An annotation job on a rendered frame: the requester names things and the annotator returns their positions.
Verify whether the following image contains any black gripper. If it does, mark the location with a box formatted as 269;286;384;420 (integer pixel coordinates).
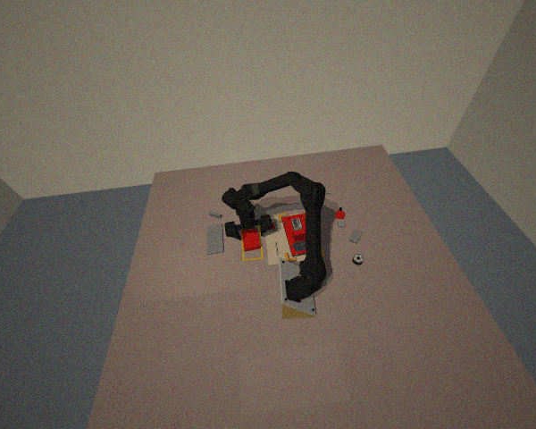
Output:
225;213;272;240

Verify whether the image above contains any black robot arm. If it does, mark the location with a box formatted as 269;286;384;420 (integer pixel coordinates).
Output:
222;172;327;303

